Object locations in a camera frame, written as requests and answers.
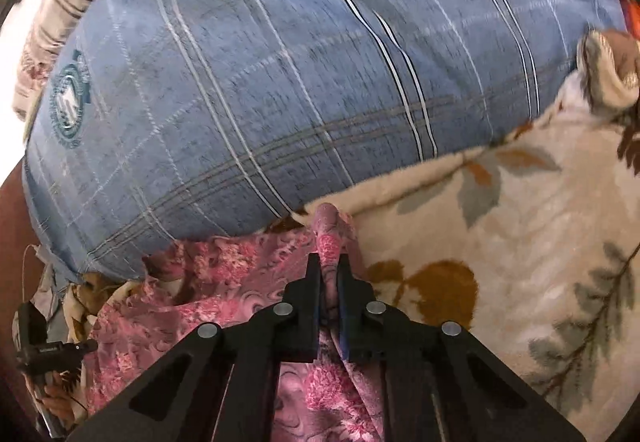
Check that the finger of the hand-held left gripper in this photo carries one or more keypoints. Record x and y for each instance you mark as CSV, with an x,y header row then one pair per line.
x,y
50,352

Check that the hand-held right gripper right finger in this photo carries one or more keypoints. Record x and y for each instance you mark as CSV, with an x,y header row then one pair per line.
x,y
344,329

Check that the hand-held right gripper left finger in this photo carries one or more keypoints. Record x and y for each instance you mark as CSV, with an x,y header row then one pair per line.
x,y
311,302

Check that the purple floral garment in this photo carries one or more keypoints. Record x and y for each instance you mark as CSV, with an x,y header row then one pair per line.
x,y
210,272

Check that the grey star-print bedsheet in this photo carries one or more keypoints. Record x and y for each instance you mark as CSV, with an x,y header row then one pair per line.
x,y
50,302

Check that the brown headboard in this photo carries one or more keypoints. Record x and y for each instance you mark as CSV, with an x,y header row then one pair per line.
x,y
12,247

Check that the cream leaf-print blanket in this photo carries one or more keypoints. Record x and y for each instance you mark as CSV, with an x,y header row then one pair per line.
x,y
525,232

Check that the blue plaid quilt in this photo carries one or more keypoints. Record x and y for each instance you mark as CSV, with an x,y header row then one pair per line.
x,y
300,71

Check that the striped floral pillow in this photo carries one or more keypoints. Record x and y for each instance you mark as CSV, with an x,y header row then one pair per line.
x,y
65,6

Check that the red cloth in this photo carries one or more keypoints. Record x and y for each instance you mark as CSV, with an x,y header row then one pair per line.
x,y
632,16

